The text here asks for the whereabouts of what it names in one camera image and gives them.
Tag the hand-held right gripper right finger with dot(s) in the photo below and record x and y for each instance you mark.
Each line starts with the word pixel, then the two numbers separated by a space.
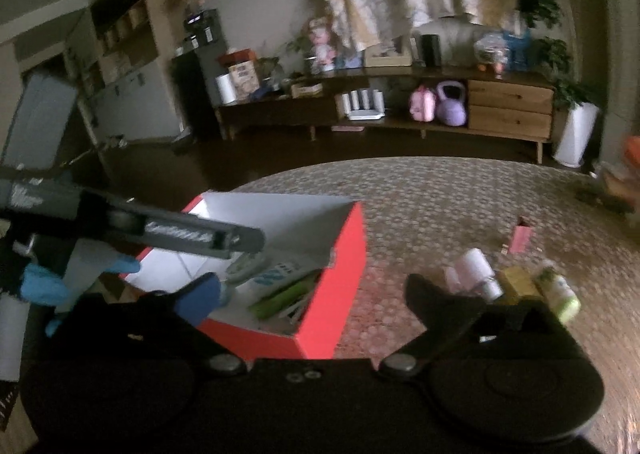
pixel 430 299

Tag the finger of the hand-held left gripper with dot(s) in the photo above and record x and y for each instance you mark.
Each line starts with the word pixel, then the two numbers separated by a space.
pixel 200 236

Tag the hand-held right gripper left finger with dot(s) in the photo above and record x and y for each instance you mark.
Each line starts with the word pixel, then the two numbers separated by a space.
pixel 200 299

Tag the white bottle with silver cap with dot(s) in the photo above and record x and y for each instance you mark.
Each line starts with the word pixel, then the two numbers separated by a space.
pixel 480 274

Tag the grey teal oval case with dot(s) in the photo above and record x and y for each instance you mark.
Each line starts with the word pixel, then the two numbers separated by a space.
pixel 247 269

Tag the green tube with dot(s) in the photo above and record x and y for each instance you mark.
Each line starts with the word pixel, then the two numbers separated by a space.
pixel 285 299

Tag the small yellow box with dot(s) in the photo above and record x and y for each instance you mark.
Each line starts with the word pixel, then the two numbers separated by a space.
pixel 520 284

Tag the red cardboard box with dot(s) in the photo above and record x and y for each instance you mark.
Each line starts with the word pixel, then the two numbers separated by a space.
pixel 335 294

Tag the small pink box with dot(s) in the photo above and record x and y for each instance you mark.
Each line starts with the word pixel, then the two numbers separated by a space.
pixel 521 239

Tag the green lotion bottle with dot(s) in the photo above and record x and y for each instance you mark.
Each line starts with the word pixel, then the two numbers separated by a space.
pixel 557 291

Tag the person's left hand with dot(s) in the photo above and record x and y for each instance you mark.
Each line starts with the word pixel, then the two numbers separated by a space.
pixel 45 284

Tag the black mini fridge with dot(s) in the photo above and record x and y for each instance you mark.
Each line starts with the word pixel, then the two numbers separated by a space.
pixel 197 88

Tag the white paper towel roll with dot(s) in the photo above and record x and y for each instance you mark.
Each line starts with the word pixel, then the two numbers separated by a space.
pixel 226 89

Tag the printed carton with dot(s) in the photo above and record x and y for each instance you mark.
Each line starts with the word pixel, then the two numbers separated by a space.
pixel 244 81

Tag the small wicker basket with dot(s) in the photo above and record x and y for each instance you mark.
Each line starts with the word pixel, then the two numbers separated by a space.
pixel 306 90

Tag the red gift box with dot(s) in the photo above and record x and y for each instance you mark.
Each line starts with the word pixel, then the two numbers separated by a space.
pixel 235 57

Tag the pink flat box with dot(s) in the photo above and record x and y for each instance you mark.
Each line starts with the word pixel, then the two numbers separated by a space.
pixel 355 129

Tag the purple kettlebell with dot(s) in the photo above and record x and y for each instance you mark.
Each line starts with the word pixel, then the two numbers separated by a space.
pixel 452 108

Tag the pink small bag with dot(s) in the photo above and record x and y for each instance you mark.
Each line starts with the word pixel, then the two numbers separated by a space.
pixel 422 104

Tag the white router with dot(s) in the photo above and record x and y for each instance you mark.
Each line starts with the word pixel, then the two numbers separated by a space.
pixel 362 106

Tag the black coffee machine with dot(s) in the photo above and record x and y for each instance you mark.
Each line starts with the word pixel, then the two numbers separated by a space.
pixel 202 28

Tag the wooden sideboard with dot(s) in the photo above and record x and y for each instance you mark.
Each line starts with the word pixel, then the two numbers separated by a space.
pixel 510 106

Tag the small leafy plant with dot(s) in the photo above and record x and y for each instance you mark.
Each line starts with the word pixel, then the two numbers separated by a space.
pixel 299 46

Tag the white planter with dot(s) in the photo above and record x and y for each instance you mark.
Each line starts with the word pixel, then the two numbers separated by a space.
pixel 575 133

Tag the pink doll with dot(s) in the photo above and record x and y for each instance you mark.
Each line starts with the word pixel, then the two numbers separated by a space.
pixel 321 46

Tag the black cylindrical speaker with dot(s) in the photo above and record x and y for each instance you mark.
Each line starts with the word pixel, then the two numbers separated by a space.
pixel 431 49

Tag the orange pouch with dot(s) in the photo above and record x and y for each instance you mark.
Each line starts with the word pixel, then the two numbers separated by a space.
pixel 632 148

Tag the clear plastic bag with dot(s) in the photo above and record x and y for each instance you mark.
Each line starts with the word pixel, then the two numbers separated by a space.
pixel 487 49

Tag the blue toy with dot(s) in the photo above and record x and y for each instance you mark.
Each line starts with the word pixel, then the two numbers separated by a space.
pixel 517 48

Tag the tall green potted plant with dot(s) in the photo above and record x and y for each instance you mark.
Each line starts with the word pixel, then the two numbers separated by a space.
pixel 542 3

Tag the wall cabinet with shelves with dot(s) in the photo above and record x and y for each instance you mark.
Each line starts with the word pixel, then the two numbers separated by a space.
pixel 125 48

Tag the beige picture frame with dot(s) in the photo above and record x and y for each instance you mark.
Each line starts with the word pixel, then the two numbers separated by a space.
pixel 387 53

